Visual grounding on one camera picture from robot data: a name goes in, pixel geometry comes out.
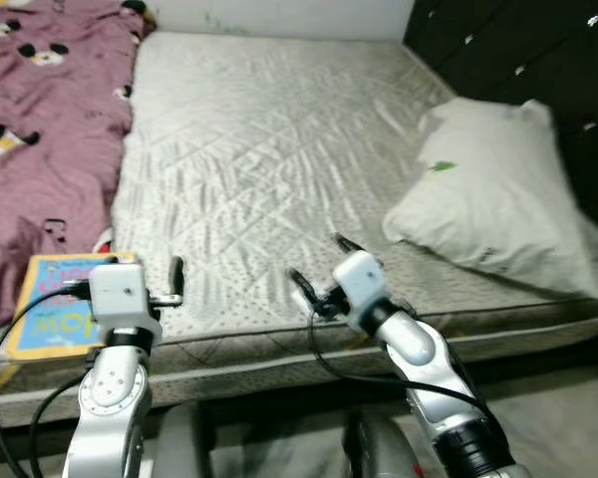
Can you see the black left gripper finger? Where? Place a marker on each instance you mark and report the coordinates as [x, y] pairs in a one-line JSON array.
[[176, 275], [110, 261]]

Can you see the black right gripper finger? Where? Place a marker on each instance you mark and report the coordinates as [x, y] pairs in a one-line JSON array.
[[347, 243], [304, 292]]

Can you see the blue yellow children's book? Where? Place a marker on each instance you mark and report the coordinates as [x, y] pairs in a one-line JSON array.
[[45, 319]]

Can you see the white pillow green leaf print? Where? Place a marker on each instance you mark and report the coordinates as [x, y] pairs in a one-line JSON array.
[[488, 199]]

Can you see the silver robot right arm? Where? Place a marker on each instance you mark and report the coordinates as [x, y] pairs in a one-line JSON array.
[[409, 344]]

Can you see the small white red object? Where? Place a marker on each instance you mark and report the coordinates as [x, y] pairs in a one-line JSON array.
[[104, 239]]

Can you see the grey quilted mattress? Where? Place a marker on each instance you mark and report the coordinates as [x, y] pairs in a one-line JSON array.
[[259, 149]]

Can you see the grey robot right leg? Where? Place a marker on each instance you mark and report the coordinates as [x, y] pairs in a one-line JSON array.
[[379, 448]]

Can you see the pink cartoon mouse blanket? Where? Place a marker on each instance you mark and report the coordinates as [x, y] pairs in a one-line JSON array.
[[40, 119]]

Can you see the black tufted headboard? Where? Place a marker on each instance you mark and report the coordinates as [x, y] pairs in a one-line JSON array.
[[538, 50]]

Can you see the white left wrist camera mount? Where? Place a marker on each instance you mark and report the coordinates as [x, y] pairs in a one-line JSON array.
[[120, 294]]

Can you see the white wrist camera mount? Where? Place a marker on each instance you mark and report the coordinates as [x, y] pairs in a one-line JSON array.
[[359, 279], [120, 294]]

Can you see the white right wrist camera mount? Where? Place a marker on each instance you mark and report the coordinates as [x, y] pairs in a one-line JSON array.
[[359, 279]]

